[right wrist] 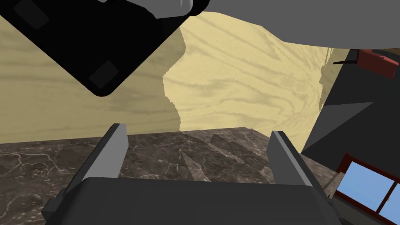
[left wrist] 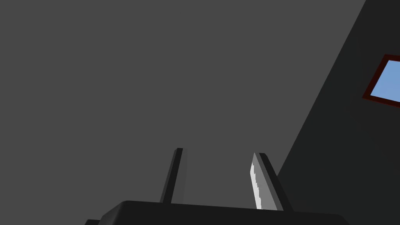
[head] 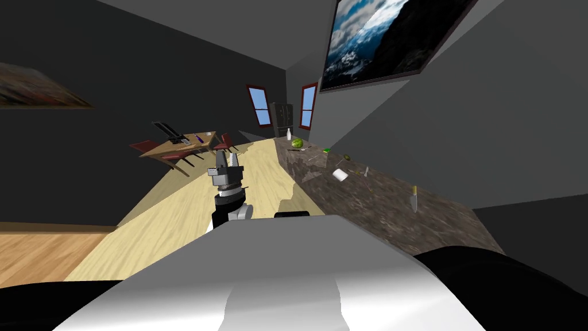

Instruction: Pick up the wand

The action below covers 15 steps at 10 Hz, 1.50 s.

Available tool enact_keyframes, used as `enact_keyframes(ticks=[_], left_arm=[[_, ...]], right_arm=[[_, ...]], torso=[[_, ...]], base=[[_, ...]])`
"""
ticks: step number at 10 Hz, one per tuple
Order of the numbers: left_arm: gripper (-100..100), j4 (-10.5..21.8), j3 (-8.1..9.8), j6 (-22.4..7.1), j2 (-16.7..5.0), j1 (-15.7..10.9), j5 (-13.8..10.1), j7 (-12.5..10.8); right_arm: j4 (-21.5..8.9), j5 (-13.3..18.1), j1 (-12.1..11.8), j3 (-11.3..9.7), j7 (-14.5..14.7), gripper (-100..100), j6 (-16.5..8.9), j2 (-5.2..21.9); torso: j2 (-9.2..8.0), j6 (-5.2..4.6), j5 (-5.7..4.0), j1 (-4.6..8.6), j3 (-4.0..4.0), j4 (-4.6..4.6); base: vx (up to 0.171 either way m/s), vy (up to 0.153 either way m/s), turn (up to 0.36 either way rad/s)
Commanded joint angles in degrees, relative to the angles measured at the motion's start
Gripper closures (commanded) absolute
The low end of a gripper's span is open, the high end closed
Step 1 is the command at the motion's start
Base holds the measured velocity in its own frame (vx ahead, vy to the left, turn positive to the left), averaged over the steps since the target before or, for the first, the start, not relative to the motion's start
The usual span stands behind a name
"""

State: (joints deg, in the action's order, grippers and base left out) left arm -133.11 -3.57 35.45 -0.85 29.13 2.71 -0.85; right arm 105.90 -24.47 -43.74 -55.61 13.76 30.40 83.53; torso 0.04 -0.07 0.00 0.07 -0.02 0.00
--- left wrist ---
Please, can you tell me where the dark red framed window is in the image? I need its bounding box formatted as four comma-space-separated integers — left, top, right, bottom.
362, 54, 400, 108

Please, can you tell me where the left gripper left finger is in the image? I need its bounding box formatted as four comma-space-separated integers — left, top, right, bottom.
159, 148, 188, 205

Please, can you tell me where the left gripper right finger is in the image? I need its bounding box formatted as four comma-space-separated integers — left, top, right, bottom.
250, 152, 294, 212

